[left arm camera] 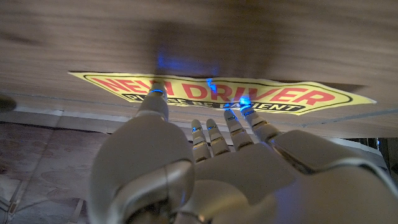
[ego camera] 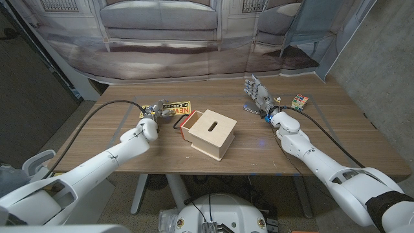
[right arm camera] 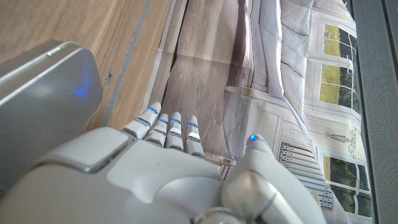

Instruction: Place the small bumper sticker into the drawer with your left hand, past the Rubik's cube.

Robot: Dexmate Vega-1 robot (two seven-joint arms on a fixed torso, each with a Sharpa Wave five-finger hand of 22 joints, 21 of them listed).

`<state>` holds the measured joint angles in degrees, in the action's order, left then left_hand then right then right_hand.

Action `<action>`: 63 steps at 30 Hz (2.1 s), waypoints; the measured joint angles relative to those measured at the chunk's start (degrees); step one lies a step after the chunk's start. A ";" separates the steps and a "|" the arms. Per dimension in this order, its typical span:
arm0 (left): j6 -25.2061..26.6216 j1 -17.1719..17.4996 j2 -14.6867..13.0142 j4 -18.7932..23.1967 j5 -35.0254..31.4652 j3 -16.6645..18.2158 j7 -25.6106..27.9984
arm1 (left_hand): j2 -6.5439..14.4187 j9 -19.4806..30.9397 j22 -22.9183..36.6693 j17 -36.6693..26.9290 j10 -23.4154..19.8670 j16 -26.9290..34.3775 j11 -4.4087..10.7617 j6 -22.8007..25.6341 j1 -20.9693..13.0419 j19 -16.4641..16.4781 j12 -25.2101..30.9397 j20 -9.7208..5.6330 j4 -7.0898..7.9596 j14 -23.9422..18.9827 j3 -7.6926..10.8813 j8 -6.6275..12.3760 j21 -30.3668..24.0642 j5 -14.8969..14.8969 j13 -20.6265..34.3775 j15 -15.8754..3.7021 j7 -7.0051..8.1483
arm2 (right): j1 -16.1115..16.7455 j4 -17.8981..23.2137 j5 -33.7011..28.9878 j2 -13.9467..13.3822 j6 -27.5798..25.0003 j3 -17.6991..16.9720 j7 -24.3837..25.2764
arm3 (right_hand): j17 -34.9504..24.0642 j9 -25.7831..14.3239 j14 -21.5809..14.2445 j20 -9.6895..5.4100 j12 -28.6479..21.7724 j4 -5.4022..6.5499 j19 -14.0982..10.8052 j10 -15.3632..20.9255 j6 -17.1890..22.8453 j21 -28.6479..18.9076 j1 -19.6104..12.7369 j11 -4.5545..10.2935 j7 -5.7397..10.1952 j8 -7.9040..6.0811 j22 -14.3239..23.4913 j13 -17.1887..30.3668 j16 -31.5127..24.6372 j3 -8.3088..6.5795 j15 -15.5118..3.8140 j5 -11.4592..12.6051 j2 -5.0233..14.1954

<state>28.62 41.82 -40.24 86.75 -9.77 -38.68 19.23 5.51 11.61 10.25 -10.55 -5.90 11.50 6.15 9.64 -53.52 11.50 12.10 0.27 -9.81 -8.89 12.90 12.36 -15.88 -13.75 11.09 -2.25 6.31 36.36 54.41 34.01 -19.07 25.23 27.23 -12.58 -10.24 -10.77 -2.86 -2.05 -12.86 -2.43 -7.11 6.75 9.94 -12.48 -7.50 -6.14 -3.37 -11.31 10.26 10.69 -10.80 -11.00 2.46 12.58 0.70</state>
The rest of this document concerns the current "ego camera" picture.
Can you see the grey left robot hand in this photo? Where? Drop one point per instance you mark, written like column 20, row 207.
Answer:
column 156, row 111

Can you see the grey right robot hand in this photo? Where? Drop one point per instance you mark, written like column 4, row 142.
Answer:
column 262, row 95

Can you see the yellow new driver bumper sticker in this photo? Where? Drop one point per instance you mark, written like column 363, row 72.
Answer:
column 181, row 108

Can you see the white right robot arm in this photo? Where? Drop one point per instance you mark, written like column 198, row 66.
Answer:
column 317, row 158

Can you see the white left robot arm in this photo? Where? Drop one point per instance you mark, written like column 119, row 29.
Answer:
column 90, row 165

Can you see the wooden drawer with red front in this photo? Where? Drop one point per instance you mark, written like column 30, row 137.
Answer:
column 191, row 121

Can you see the Rubik's cube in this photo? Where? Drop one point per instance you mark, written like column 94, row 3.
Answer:
column 299, row 101

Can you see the grey metal tin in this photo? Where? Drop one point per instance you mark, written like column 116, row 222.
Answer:
column 249, row 107

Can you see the wooden box with slot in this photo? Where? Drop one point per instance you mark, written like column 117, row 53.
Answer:
column 210, row 136

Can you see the printed sofa room backdrop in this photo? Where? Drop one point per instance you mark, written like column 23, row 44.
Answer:
column 161, row 48

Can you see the black round floor object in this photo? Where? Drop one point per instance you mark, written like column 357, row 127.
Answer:
column 156, row 182

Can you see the white thick table leg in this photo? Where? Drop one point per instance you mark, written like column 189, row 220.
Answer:
column 177, row 191

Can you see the white slanted table leg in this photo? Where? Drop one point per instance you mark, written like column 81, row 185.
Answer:
column 139, row 194

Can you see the grey table leg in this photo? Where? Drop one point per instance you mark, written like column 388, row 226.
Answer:
column 303, row 197

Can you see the clear plastic container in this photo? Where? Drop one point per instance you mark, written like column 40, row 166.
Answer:
column 166, row 221

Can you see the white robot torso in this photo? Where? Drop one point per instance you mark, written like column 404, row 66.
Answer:
column 226, row 213

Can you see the white office chair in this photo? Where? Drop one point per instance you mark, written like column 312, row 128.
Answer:
column 35, row 160

